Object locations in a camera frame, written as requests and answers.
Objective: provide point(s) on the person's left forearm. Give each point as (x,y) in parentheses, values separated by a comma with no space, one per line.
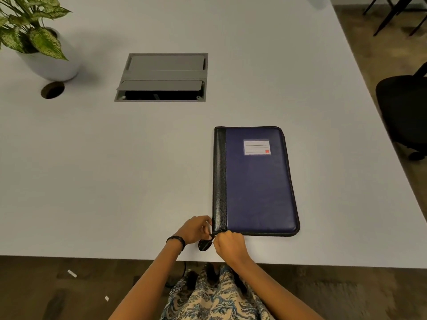
(146,283)

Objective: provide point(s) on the black mesh-back office chair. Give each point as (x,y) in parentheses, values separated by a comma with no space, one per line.
(403,109)

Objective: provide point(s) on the person's left hand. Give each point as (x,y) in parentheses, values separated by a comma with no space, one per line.
(193,229)

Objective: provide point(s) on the person's right hand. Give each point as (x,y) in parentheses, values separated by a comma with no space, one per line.
(232,246)

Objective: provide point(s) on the blue zippered folder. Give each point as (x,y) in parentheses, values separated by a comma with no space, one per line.
(257,183)

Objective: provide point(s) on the black wristband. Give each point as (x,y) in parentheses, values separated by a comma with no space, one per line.
(176,239)

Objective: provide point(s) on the person's right forearm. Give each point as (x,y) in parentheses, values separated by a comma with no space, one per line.
(277,293)

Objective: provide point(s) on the floral patterned dress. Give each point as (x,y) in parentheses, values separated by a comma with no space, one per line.
(213,296)

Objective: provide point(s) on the green variegated leafy plant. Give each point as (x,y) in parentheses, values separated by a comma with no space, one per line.
(43,43)

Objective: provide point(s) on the black metal high stool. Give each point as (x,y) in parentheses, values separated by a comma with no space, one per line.
(393,9)

